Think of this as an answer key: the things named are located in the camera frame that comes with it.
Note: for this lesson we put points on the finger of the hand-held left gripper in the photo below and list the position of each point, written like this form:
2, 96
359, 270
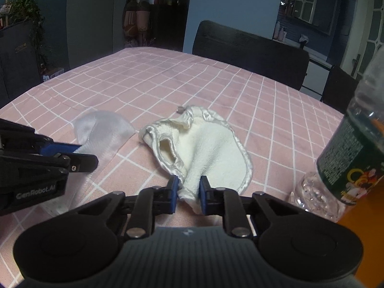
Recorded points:
81, 162
60, 149

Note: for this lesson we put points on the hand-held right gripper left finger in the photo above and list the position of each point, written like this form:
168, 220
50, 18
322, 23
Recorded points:
174, 192

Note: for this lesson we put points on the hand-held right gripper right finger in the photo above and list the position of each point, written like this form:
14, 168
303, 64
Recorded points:
204, 193

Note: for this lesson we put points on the white gauze cloth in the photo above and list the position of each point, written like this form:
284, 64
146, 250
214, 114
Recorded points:
102, 132

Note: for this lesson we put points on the cream cloth with satin trim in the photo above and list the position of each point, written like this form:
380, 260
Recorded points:
210, 156

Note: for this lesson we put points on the orange storage box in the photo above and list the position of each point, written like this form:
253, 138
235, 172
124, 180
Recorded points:
370, 231

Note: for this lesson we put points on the small cardboard box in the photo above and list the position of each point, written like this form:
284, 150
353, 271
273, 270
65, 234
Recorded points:
54, 73

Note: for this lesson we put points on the dark tall cabinet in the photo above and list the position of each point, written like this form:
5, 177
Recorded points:
18, 60

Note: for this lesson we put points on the pink checkered tablecloth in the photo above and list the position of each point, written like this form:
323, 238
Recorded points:
180, 78

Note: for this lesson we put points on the green trailing plant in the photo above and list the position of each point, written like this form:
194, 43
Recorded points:
28, 9

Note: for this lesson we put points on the wide black chair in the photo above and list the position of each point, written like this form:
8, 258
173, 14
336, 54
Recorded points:
249, 57

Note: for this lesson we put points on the clear plastic water bottle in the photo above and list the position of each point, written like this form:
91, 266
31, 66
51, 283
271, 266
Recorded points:
345, 156

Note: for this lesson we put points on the hanging bags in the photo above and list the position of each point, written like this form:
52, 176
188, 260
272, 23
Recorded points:
138, 21

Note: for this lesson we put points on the dark sideboard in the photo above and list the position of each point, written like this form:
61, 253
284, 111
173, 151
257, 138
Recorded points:
168, 27

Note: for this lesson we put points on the narrow black chair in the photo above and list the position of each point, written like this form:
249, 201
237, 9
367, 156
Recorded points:
339, 90

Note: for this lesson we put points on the pink bottles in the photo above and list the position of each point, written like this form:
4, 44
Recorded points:
279, 31

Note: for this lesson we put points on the black holder with white cloth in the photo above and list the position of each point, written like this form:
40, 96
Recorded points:
303, 40

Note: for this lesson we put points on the white door with glass panes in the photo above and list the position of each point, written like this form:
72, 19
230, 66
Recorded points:
369, 36

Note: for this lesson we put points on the glass-front wall cabinet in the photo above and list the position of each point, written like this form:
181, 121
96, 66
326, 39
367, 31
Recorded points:
309, 0

